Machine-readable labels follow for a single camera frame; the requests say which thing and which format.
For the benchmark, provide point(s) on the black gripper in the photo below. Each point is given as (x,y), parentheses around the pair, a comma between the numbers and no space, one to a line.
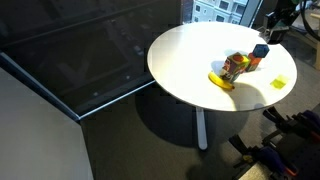
(277,20)

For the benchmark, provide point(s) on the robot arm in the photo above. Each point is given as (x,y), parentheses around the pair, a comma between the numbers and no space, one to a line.
(293,6)

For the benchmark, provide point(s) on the blue block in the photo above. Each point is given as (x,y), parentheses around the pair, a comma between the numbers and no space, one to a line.
(261,50)

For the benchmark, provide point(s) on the orange block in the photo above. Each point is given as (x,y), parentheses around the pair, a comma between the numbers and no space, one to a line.
(254,64)

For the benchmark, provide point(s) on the green block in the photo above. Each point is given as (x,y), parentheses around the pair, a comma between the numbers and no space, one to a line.
(246,60)

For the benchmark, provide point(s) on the grey cabinet top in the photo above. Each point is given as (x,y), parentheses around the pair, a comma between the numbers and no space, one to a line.
(36,140)

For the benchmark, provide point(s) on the white window mullion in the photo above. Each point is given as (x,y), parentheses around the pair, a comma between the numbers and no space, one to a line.
(250,11)

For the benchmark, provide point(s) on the grey chair wooden legs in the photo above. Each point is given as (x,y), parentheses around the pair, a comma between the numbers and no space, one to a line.
(308,31)

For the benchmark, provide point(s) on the yellow-green sticky note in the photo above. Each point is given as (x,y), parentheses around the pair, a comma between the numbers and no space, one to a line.
(279,82)

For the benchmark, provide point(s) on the yellow banana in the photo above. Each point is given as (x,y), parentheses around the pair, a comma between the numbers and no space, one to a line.
(220,82)

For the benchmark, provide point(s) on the black clamp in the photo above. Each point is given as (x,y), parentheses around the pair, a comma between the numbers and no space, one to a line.
(275,115)
(242,144)

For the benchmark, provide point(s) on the white table leg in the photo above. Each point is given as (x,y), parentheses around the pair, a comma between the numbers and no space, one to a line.
(201,128)

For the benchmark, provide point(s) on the black perforated mounting board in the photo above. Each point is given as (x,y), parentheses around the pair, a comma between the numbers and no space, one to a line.
(308,151)

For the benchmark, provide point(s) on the metal window sill rail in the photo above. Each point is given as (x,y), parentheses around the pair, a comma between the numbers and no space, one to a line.
(100,105)

